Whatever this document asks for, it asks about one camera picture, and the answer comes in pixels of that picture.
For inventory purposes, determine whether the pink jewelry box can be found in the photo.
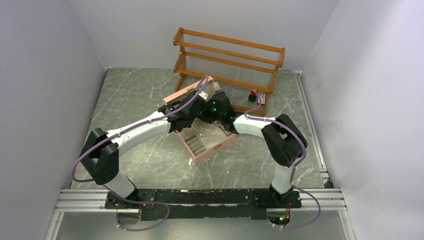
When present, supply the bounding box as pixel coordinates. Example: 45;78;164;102
163;76;237;164

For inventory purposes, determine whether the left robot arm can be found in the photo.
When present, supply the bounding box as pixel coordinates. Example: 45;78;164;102
77;90;209;208

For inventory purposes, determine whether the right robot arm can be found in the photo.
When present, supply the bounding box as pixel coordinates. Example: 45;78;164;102
199;92;308;207

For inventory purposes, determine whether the small red white box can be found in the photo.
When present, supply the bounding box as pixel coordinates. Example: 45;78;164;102
257;93;266;106

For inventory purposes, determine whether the wooden two-tier shelf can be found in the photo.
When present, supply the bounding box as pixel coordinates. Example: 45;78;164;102
172;27;286;116

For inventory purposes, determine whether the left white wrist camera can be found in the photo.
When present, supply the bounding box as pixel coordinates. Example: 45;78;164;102
198;88;212;102

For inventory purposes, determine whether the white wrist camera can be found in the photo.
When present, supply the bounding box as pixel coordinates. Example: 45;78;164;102
214;82;221;93
198;88;212;102

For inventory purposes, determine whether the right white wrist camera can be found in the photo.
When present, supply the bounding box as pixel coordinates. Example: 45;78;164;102
214;82;221;93

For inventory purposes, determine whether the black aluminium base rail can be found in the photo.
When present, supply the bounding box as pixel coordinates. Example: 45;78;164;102
54;188;347;221

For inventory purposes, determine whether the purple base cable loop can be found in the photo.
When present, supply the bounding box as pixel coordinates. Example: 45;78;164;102
115;202;170;232

